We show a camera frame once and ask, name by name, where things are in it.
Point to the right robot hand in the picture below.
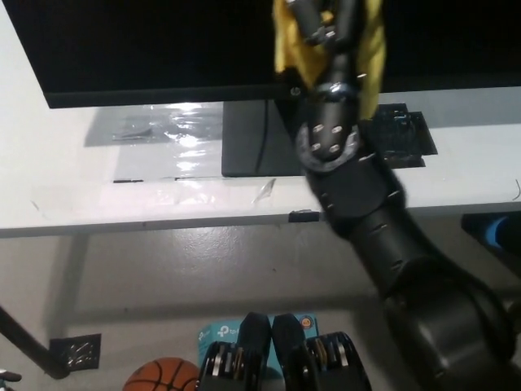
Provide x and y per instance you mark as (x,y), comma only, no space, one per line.
(344,49)

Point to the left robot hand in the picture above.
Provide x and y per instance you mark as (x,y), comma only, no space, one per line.
(8,378)

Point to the yellow cloth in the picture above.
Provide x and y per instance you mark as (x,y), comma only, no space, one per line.
(293,53)

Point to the black tape patch on desk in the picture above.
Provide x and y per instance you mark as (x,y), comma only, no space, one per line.
(407,138)

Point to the white desk leg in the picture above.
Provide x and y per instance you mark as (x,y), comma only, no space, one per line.
(67,285)

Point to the small black desk-edge tape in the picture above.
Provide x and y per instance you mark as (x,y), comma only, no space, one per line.
(303,216)

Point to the black HP monitor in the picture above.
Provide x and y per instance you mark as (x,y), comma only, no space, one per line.
(122,40)

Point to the black metal stand leg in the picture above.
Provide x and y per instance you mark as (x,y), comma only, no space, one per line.
(28,342)

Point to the black floor tape patch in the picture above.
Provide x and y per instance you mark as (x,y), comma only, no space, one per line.
(75,352)

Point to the orange basketball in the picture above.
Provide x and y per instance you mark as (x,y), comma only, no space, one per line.
(158,376)

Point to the clear plastic film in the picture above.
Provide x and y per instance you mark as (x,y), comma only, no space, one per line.
(183,138)

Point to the teal tp-link box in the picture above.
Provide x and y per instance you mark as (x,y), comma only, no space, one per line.
(217,332)

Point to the thin black tape strip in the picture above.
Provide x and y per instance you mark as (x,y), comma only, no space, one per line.
(128,180)

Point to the blue and black object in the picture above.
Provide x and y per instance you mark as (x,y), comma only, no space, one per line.
(496,234)

